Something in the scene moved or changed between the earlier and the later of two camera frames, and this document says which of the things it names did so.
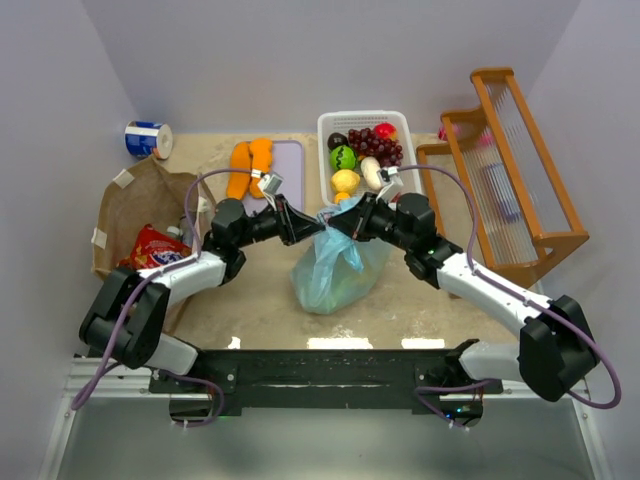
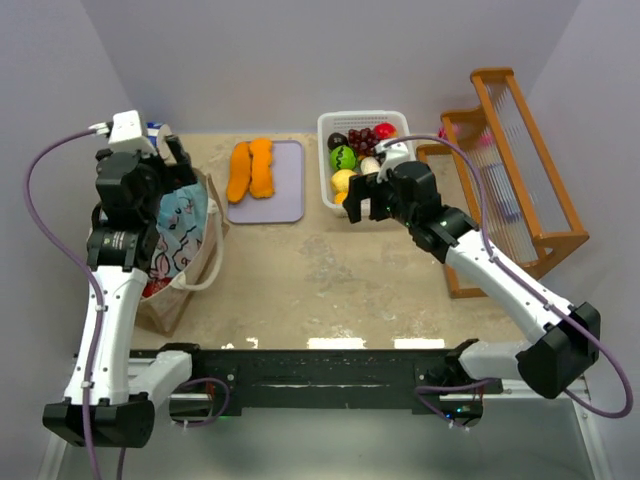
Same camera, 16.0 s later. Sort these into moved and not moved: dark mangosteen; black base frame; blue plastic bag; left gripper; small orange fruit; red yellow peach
Moved: left gripper; blue plastic bag
Not moved: red yellow peach; black base frame; small orange fruit; dark mangosteen
